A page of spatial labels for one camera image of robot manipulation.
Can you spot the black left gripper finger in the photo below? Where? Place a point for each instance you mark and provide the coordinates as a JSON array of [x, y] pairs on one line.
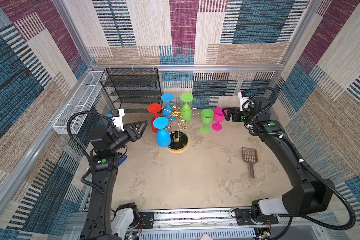
[[139, 124], [139, 132]]

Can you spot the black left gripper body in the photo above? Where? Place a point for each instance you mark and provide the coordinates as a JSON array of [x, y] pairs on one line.
[[121, 140]]

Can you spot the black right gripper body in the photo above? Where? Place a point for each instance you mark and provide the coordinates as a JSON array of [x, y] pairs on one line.
[[239, 116]]

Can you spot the pink wine glass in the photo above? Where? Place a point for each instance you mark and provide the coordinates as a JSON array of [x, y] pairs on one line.
[[218, 117]]

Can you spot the green wine glass front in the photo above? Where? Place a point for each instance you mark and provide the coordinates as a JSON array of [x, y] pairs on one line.
[[206, 117]]

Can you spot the green wine glass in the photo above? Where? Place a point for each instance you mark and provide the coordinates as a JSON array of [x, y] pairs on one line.
[[206, 117], [186, 110]]

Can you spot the blue wine glass front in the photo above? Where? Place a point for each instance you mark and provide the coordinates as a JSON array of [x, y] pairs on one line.
[[162, 136]]

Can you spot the blue wine glass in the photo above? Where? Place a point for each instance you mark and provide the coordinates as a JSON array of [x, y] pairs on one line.
[[162, 136], [167, 99]]

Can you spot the red wine glass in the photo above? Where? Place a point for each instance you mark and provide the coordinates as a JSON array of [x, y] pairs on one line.
[[154, 109]]

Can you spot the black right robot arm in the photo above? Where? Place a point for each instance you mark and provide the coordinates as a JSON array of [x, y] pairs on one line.
[[310, 193]]

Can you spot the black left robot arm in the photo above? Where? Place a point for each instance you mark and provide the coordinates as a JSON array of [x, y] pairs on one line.
[[101, 177]]

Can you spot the blue wine glass back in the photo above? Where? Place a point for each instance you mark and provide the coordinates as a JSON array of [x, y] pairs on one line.
[[167, 99]]

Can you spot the black mesh shelf rack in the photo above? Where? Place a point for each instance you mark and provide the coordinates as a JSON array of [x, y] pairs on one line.
[[132, 89]]

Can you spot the green wine glass back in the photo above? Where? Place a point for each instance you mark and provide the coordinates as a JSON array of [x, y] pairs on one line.
[[186, 110]]

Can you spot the blue object at left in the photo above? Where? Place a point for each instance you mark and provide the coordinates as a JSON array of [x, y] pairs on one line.
[[122, 158]]

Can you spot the brown slotted scoop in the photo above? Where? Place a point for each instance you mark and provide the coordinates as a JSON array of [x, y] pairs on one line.
[[250, 157]]

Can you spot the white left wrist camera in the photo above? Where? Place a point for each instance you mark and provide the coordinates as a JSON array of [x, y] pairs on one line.
[[116, 115]]

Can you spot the white wire mesh basket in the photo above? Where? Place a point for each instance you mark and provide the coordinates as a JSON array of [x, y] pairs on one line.
[[81, 101]]

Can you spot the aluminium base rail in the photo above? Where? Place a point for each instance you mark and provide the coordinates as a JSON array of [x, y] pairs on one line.
[[209, 223]]

